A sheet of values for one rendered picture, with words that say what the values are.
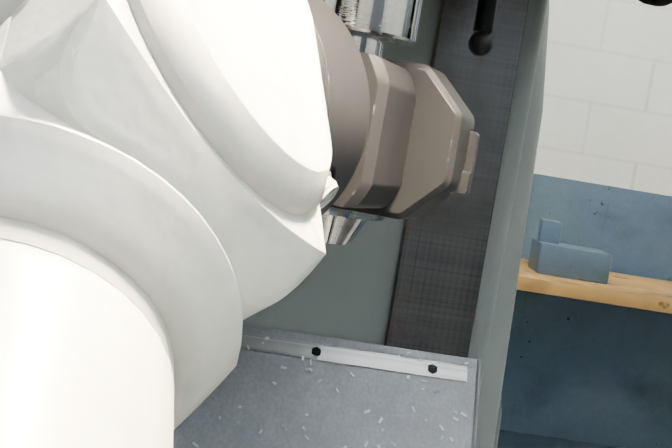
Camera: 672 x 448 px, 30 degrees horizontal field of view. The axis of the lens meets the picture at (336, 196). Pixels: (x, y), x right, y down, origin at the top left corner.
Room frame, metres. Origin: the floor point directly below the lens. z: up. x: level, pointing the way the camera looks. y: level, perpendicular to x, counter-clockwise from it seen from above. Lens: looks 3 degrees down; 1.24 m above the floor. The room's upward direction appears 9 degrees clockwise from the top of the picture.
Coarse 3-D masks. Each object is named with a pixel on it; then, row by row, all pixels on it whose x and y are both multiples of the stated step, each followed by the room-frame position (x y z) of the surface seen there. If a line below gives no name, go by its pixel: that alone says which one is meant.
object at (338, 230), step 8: (328, 216) 0.49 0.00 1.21; (336, 216) 0.49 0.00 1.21; (328, 224) 0.49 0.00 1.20; (336, 224) 0.49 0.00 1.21; (344, 224) 0.49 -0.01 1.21; (352, 224) 0.49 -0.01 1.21; (360, 224) 0.50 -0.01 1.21; (328, 232) 0.49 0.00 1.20; (336, 232) 0.49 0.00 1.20; (344, 232) 0.49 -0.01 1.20; (352, 232) 0.50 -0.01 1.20; (328, 240) 0.49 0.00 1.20; (336, 240) 0.49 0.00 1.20; (344, 240) 0.49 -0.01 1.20
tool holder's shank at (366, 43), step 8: (352, 32) 0.49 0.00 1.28; (360, 32) 0.49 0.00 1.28; (360, 40) 0.49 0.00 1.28; (368, 40) 0.49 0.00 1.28; (376, 40) 0.50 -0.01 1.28; (384, 40) 0.49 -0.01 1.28; (392, 40) 0.50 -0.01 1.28; (360, 48) 0.49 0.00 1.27; (368, 48) 0.49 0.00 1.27; (376, 48) 0.50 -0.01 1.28
